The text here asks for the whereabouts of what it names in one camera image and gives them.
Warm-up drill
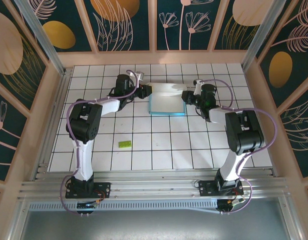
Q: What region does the white and blue paper box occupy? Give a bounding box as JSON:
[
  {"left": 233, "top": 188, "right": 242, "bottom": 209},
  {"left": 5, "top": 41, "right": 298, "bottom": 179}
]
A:
[{"left": 147, "top": 81, "right": 188, "bottom": 116}]

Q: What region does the grey metal sheet panel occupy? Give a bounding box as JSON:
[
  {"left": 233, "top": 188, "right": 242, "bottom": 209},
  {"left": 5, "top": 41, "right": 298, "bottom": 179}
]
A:
[{"left": 8, "top": 196, "right": 303, "bottom": 240}]

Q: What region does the aluminium side rail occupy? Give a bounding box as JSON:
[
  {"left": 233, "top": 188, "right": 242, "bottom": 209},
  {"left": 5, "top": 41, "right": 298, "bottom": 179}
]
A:
[{"left": 33, "top": 68, "right": 72, "bottom": 181}]

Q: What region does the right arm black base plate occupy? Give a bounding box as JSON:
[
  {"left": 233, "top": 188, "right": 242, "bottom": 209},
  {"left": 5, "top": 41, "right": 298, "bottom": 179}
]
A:
[{"left": 198, "top": 180, "right": 244, "bottom": 198}]

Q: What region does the aluminium frame post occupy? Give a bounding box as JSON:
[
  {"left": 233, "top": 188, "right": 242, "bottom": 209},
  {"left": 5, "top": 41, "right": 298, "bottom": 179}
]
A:
[
  {"left": 241, "top": 0, "right": 292, "bottom": 72},
  {"left": 15, "top": 0, "right": 72, "bottom": 76}
]

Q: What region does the aluminium mounting rail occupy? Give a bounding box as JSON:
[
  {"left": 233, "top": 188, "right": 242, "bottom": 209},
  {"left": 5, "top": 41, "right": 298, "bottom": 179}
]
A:
[{"left": 18, "top": 167, "right": 291, "bottom": 201}]

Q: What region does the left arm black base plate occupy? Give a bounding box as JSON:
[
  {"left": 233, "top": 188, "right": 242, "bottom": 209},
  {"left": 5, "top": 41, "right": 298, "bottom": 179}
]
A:
[{"left": 65, "top": 182, "right": 112, "bottom": 200}]

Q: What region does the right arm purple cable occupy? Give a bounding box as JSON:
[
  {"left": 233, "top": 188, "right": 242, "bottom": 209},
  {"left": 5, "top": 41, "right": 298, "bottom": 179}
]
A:
[{"left": 196, "top": 78, "right": 278, "bottom": 215}]

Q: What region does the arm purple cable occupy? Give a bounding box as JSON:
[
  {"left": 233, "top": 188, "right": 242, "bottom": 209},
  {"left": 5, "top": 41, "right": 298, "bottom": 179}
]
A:
[
  {"left": 61, "top": 69, "right": 141, "bottom": 218},
  {"left": 196, "top": 78, "right": 278, "bottom": 215}
]

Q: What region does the perforated metal cable tray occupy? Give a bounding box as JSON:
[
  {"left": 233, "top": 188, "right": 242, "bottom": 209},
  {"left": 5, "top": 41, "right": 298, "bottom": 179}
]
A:
[{"left": 28, "top": 199, "right": 219, "bottom": 214}]

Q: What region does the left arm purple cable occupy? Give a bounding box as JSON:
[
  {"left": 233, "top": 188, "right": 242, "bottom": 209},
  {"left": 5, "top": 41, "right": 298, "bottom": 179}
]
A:
[{"left": 61, "top": 69, "right": 141, "bottom": 218}]

